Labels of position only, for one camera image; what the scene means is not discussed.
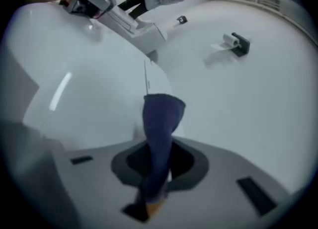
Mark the black paper roll holder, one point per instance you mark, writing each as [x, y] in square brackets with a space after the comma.
[242, 46]

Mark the tape roll with black holder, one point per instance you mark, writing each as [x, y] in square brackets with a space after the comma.
[229, 39]

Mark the dark blue cloth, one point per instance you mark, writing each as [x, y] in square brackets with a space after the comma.
[159, 128]

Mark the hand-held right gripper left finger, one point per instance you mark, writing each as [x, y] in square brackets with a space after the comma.
[94, 185]

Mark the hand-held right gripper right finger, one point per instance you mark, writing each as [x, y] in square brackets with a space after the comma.
[223, 173]

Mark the white tank toilet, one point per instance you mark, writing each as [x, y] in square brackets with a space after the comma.
[139, 36]

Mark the small black wall hook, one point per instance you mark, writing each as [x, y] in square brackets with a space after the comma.
[182, 20]

